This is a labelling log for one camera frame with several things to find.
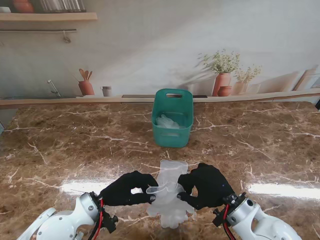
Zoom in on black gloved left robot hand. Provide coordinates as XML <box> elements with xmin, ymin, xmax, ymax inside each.
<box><xmin>99</xmin><ymin>170</ymin><xmax>160</xmax><ymax>207</ymax></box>

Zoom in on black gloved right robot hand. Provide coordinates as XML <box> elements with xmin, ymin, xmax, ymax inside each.
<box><xmin>176</xmin><ymin>162</ymin><xmax>236</xmax><ymax>210</ymax></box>

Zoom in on green plastic basket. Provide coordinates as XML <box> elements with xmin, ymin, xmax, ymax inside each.
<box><xmin>151</xmin><ymin>88</ymin><xmax>195</xmax><ymax>149</ymax></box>

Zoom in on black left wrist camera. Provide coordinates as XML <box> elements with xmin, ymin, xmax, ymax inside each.
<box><xmin>102</xmin><ymin>211</ymin><xmax>119</xmax><ymax>235</ymax></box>

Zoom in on red black right arm cables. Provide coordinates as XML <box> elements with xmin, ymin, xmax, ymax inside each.
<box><xmin>221</xmin><ymin>204</ymin><xmax>236</xmax><ymax>240</ymax></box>

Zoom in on red black arm cables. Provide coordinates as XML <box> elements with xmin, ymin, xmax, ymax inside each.
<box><xmin>221</xmin><ymin>204</ymin><xmax>236</xmax><ymax>240</ymax></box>
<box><xmin>89</xmin><ymin>198</ymin><xmax>105</xmax><ymax>240</ymax></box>

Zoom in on red black left arm cables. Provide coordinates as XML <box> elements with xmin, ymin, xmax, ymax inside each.
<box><xmin>89</xmin><ymin>198</ymin><xmax>105</xmax><ymax>240</ymax></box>

